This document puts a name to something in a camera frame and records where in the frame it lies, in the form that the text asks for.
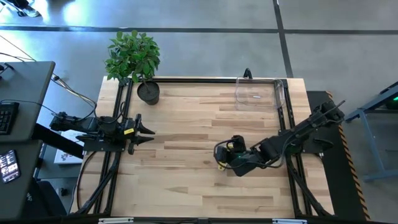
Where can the black office chair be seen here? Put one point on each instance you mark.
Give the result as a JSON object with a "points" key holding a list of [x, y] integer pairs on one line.
{"points": [[40, 199]]}

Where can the white paper box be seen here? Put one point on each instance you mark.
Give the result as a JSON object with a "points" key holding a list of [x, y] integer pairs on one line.
{"points": [[66, 157]]}

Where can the silver bracket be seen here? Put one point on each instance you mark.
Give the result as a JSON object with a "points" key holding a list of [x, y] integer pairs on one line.
{"points": [[115, 220], [289, 221]]}

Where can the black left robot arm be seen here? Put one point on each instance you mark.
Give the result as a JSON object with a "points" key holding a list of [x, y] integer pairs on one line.
{"points": [[90, 126]]}

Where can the black grey equipment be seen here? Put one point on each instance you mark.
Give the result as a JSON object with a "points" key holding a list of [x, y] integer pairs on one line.
{"points": [[21, 7]]}

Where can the black clip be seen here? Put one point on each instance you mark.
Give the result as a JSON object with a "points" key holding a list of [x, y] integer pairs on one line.
{"points": [[247, 73]]}

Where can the black hazard-striped mat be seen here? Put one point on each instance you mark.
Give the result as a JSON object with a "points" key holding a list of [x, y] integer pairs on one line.
{"points": [[339, 193]]}

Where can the grey desk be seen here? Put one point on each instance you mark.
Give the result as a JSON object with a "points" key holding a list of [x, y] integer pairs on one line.
{"points": [[25, 193], [28, 87]]}

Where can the blue-grey metal table frame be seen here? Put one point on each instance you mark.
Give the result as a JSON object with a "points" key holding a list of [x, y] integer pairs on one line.
{"points": [[370, 109]]}

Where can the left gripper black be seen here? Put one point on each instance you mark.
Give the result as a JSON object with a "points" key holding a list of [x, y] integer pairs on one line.
{"points": [[132, 137]]}

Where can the black keyboard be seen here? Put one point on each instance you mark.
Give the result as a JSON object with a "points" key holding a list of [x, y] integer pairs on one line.
{"points": [[7, 118]]}

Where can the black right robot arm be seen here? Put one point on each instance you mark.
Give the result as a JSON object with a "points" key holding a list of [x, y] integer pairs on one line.
{"points": [[298, 133]]}

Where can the clear plastic basket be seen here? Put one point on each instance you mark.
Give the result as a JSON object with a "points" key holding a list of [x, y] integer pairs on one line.
{"points": [[258, 96]]}

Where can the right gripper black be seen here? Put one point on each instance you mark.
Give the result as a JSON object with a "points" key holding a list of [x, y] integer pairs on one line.
{"points": [[242, 163]]}

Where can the green potted plant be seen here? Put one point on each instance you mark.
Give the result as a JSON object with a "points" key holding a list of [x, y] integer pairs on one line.
{"points": [[133, 56]]}

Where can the black desk support beam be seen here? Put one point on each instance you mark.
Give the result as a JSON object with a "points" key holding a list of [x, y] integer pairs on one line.
{"points": [[56, 140]]}

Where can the black smartphone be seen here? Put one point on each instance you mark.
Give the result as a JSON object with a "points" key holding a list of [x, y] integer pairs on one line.
{"points": [[8, 166]]}

